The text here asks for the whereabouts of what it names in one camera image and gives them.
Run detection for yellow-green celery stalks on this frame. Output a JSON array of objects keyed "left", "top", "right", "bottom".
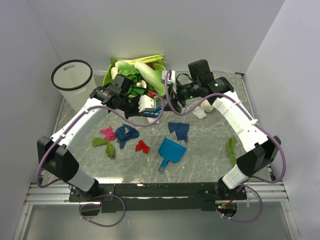
[{"left": 115, "top": 54, "right": 167, "bottom": 66}]

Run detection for yellow napa cabbage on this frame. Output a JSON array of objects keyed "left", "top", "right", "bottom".
[{"left": 200, "top": 99, "right": 214, "bottom": 113}]

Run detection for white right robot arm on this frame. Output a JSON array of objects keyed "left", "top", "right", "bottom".
[{"left": 162, "top": 59, "right": 283, "bottom": 199}]

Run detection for white paper scrap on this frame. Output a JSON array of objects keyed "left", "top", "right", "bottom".
[
  {"left": 147, "top": 117, "right": 160, "bottom": 124},
  {"left": 192, "top": 106, "right": 207, "bottom": 119}
]

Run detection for mushroom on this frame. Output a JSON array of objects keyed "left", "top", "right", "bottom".
[{"left": 136, "top": 80, "right": 148, "bottom": 89}]

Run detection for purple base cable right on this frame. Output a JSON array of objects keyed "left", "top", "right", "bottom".
[{"left": 215, "top": 184, "right": 264, "bottom": 224}]

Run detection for small red paper scrap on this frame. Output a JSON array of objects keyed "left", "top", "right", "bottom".
[{"left": 135, "top": 140, "right": 150, "bottom": 154}]

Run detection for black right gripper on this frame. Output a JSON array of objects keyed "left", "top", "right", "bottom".
[{"left": 162, "top": 79, "right": 200, "bottom": 114}]

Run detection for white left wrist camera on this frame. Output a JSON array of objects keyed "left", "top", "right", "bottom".
[{"left": 138, "top": 94, "right": 157, "bottom": 113}]

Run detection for green vegetable basket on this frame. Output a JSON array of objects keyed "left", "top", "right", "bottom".
[{"left": 103, "top": 62, "right": 166, "bottom": 97}]

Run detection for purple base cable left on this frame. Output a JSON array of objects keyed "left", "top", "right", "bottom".
[{"left": 78, "top": 194, "right": 126, "bottom": 228}]

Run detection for green lettuce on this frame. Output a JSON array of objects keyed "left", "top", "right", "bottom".
[{"left": 117, "top": 60, "right": 141, "bottom": 83}]

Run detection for white bin with black rim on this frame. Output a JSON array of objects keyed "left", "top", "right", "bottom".
[{"left": 51, "top": 59, "right": 97, "bottom": 112}]

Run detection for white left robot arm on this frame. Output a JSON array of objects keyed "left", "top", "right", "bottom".
[{"left": 35, "top": 74, "right": 139, "bottom": 201}]

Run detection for blue dustpan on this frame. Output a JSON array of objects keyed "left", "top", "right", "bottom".
[{"left": 158, "top": 137, "right": 187, "bottom": 173}]

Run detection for pink paper scrap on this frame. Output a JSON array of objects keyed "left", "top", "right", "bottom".
[{"left": 99, "top": 126, "right": 117, "bottom": 141}]

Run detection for white radish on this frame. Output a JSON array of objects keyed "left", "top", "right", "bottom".
[{"left": 110, "top": 66, "right": 119, "bottom": 80}]

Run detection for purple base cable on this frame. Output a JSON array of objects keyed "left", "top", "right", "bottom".
[
  {"left": 215, "top": 184, "right": 264, "bottom": 224},
  {"left": 78, "top": 194, "right": 126, "bottom": 228}
]

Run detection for blue hand brush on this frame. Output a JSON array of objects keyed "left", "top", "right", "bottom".
[{"left": 142, "top": 106, "right": 162, "bottom": 118}]

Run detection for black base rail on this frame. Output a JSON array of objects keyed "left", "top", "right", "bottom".
[{"left": 69, "top": 182, "right": 247, "bottom": 213}]

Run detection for dark blue paper scrap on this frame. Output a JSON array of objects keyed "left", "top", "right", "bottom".
[
  {"left": 115, "top": 124, "right": 140, "bottom": 150},
  {"left": 168, "top": 122, "right": 190, "bottom": 143}
]

